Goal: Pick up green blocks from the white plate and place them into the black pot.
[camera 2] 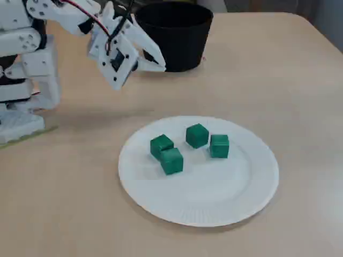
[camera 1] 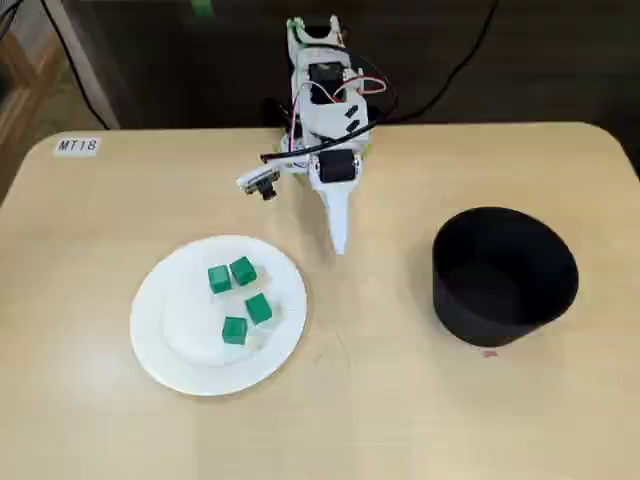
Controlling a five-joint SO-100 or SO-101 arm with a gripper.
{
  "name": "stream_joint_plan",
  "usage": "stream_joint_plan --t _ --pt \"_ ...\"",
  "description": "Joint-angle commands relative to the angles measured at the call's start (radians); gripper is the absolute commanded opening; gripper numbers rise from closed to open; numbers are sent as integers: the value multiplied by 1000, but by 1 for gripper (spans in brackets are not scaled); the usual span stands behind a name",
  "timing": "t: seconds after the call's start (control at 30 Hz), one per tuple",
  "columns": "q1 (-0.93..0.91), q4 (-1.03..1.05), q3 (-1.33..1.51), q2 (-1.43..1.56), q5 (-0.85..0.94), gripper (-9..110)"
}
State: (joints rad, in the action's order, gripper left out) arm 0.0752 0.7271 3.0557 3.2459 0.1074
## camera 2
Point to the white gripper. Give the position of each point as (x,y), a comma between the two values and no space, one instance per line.
(141,43)

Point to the green block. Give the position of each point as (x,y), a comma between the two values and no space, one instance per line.
(172,163)
(197,136)
(159,144)
(219,147)

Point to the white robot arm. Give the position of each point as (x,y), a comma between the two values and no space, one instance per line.
(34,64)

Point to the black pot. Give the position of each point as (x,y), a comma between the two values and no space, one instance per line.
(182,40)

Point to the white paper plate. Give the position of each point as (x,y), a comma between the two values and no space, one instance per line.
(214,187)

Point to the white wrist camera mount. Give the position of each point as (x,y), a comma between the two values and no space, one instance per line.
(107,69)

